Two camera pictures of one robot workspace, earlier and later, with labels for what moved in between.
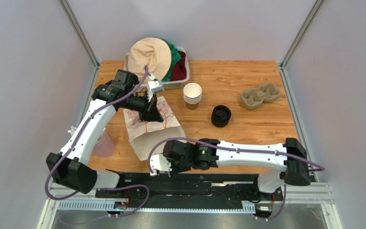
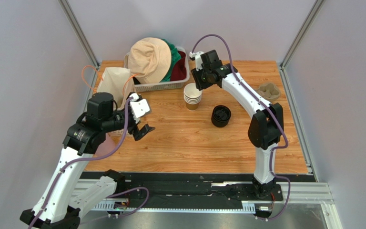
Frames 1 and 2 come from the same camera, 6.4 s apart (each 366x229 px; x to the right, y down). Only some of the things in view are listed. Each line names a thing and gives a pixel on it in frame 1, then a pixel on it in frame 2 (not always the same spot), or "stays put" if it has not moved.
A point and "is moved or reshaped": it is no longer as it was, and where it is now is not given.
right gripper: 171,155 -> 200,79
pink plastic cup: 105,146 stays put
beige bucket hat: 154,53 stays put
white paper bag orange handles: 144,135 is moved or reshaped
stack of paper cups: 192,95 stays put
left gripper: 150,113 -> 138,134
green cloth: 175,55 stays put
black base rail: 206,191 stays put
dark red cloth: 178,69 stays put
